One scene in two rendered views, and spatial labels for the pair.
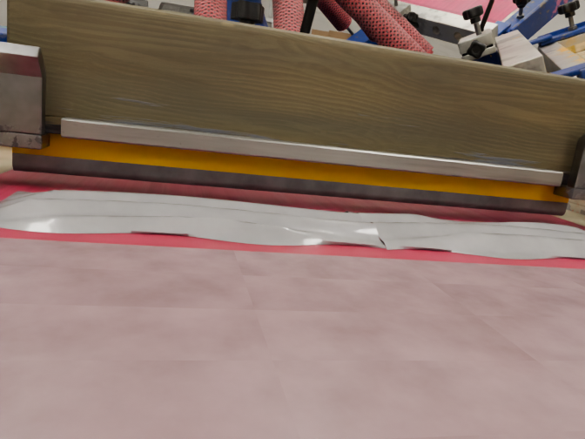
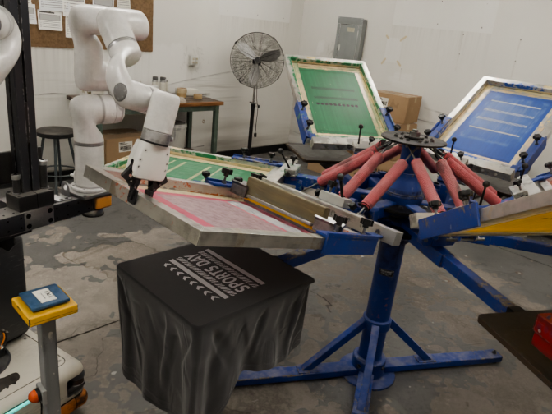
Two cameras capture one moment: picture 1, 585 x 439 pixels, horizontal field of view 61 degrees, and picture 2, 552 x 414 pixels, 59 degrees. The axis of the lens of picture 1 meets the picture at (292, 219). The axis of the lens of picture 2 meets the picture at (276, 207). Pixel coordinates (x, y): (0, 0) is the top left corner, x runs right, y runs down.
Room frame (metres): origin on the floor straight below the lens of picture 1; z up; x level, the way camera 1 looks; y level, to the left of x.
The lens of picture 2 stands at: (-0.55, -1.41, 1.72)
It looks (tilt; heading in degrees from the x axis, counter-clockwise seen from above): 20 degrees down; 59
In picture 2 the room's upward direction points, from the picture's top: 6 degrees clockwise
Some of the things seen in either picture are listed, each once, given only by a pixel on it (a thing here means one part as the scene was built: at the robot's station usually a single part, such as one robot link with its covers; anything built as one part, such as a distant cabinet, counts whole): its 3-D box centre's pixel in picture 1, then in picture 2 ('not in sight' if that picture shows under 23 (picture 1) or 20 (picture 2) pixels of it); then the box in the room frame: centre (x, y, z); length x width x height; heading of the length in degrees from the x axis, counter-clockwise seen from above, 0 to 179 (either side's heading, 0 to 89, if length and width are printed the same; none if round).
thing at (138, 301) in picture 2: not in sight; (154, 351); (-0.17, -0.15, 0.74); 0.45 x 0.03 x 0.43; 106
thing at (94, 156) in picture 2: not in sight; (86, 164); (-0.29, 0.30, 1.21); 0.16 x 0.13 x 0.15; 119
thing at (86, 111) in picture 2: not in sight; (91, 119); (-0.27, 0.29, 1.37); 0.13 x 0.10 x 0.16; 13
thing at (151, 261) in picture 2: not in sight; (217, 271); (0.05, -0.09, 0.95); 0.48 x 0.44 x 0.01; 16
